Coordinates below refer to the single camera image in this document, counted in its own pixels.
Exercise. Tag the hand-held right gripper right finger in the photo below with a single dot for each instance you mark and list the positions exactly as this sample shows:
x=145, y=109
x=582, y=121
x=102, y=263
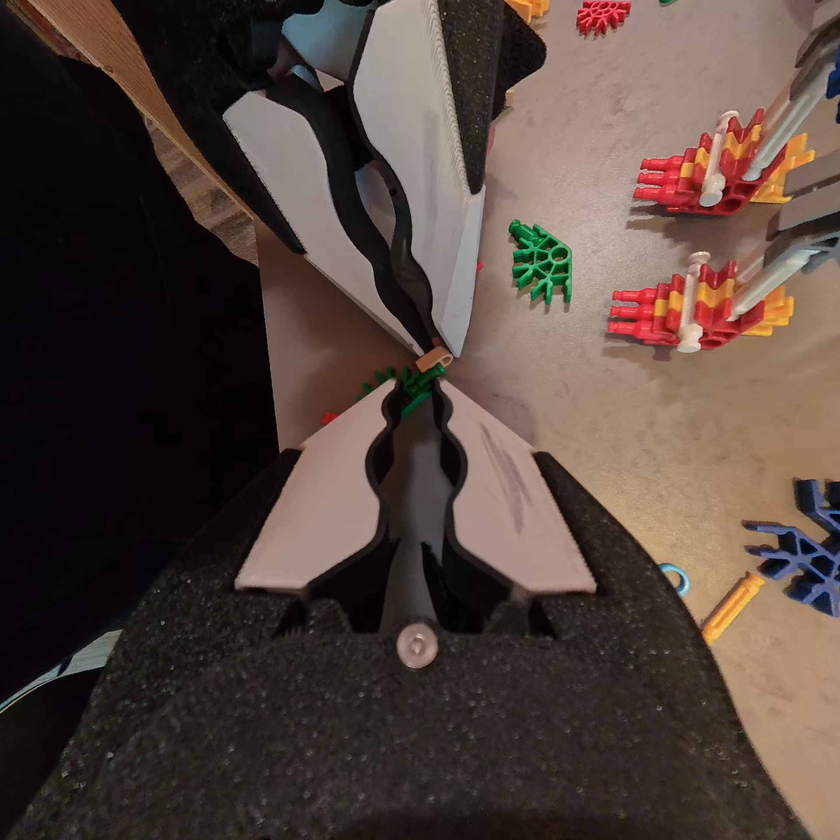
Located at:
x=518, y=525

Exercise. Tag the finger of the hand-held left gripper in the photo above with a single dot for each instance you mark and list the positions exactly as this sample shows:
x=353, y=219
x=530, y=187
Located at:
x=420, y=131
x=289, y=170

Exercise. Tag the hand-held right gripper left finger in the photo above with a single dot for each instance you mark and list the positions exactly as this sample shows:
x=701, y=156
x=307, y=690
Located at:
x=308, y=525

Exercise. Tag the orange connector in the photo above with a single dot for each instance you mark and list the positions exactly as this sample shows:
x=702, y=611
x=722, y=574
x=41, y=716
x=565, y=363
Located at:
x=528, y=8

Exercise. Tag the tan clip connector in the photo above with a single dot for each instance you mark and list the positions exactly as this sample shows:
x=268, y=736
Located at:
x=430, y=359

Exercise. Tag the blue snowflake connector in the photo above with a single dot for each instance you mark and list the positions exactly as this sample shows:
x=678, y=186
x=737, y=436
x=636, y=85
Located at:
x=807, y=551

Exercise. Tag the colourful construction toy model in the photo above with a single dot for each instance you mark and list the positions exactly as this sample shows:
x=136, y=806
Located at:
x=722, y=170

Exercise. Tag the wooden cabinet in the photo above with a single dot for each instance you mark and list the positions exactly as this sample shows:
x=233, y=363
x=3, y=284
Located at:
x=131, y=79

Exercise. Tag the orange short rod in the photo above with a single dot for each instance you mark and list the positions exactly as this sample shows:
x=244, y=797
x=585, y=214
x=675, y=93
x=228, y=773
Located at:
x=732, y=610

